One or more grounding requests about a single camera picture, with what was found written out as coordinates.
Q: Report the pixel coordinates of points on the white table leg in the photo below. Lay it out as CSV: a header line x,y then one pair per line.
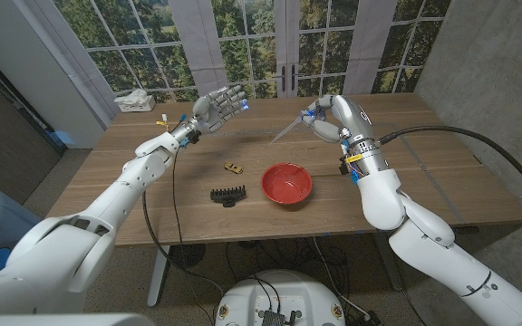
x,y
157,276

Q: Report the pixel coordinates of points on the printed window backdrop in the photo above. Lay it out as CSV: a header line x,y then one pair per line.
x,y
243,45

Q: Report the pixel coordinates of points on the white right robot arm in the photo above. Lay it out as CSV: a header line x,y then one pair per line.
x,y
388,204

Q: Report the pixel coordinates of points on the white tissue box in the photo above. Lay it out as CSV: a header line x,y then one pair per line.
x,y
136,103

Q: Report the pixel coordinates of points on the white robot torso base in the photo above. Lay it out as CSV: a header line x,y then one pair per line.
x,y
283,294

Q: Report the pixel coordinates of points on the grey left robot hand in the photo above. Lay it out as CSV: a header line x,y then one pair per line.
x,y
215,111

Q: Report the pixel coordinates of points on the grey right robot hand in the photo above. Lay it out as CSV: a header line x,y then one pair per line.
x,y
347,117

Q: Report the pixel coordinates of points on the small yellow toy car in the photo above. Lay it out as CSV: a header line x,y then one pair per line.
x,y
234,168

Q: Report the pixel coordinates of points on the clear plastic pipette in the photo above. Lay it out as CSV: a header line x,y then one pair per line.
x,y
286,131

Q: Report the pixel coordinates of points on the red bowl plate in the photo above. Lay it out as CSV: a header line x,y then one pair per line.
x,y
286,183

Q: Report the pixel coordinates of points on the round black fan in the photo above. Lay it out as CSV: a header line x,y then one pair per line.
x,y
187,256

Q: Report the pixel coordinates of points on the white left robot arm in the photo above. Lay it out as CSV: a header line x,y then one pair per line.
x,y
98,213

